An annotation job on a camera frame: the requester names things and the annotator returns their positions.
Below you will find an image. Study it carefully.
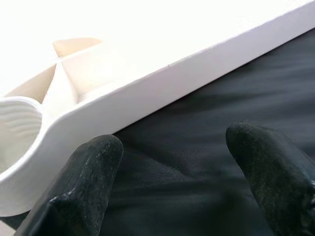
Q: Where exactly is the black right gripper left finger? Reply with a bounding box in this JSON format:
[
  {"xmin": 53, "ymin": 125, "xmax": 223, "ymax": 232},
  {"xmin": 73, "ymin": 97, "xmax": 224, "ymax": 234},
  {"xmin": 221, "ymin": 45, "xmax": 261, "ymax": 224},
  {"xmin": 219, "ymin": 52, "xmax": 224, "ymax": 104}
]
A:
[{"xmin": 14, "ymin": 135, "xmax": 124, "ymax": 236}]

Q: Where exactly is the white plastic table top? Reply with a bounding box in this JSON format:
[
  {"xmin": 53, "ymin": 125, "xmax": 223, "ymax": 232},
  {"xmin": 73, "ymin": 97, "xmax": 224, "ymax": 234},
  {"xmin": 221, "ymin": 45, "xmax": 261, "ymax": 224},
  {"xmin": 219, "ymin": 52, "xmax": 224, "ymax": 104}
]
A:
[{"xmin": 0, "ymin": 0, "xmax": 315, "ymax": 218}]

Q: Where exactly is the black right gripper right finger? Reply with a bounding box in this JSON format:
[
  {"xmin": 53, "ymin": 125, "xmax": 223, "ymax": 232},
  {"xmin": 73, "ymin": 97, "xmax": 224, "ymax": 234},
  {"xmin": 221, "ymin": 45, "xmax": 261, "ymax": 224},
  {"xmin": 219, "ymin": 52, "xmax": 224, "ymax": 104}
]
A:
[{"xmin": 225, "ymin": 122, "xmax": 315, "ymax": 236}]

